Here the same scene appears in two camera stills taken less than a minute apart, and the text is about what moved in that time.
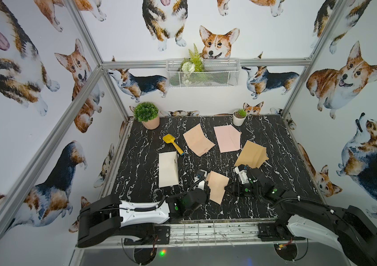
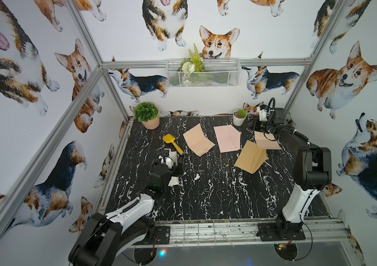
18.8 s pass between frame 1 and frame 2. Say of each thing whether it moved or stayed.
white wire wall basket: stayed
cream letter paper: moved
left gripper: moved
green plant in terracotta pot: stayed
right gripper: moved
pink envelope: stayed
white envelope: stayed
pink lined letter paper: stayed
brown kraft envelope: stayed
